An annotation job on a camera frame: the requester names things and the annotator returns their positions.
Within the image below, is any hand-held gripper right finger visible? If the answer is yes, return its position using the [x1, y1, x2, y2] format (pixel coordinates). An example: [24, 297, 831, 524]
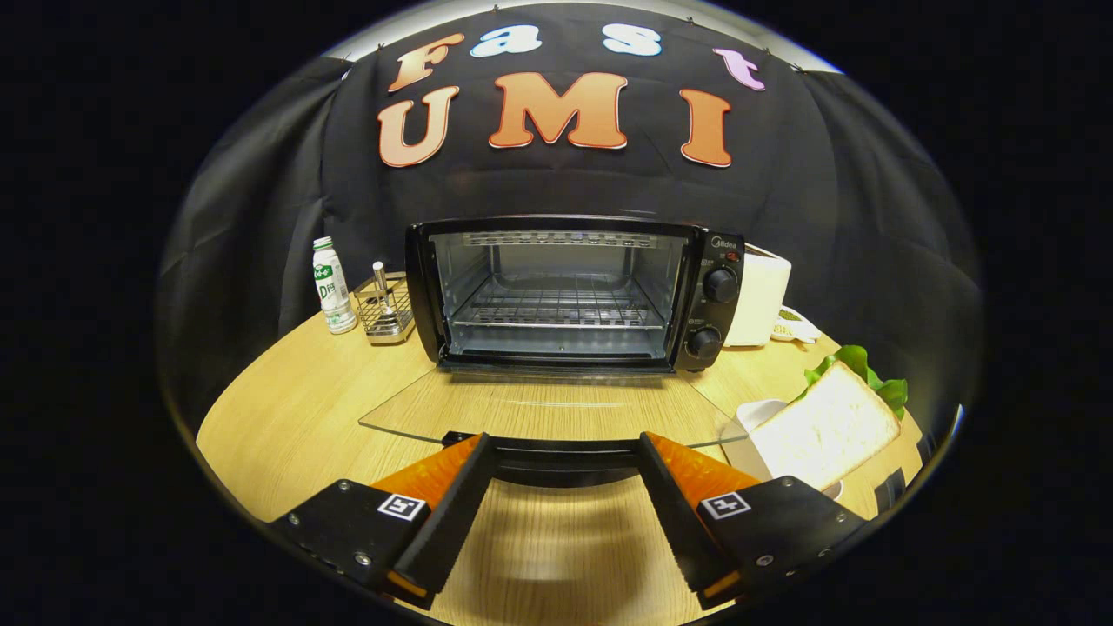
[637, 430, 870, 609]

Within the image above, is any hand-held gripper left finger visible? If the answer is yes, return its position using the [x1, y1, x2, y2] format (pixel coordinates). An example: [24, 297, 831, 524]
[268, 432, 498, 611]

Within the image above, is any lettuce toast sandwich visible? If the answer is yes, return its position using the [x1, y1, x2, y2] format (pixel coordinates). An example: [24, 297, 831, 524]
[750, 345, 910, 492]

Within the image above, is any black toaster oven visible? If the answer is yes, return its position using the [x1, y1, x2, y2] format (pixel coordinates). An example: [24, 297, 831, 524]
[358, 215, 749, 489]

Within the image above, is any small white food packet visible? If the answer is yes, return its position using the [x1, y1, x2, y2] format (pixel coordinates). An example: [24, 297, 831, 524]
[770, 306, 823, 345]

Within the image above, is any white tray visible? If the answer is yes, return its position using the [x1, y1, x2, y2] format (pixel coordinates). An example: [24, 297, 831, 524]
[720, 399, 844, 503]

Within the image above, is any white green-label bottle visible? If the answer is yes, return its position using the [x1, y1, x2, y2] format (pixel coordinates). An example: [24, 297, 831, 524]
[312, 236, 358, 336]

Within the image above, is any black backdrop cloth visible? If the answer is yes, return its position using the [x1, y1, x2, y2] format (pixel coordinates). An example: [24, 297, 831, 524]
[157, 0, 983, 436]

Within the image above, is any metal wire basket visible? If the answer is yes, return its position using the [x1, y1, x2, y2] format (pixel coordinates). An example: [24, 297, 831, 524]
[354, 271, 417, 346]

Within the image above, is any oven wire rack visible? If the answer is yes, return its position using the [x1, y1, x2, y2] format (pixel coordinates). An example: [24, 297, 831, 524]
[452, 276, 667, 330]

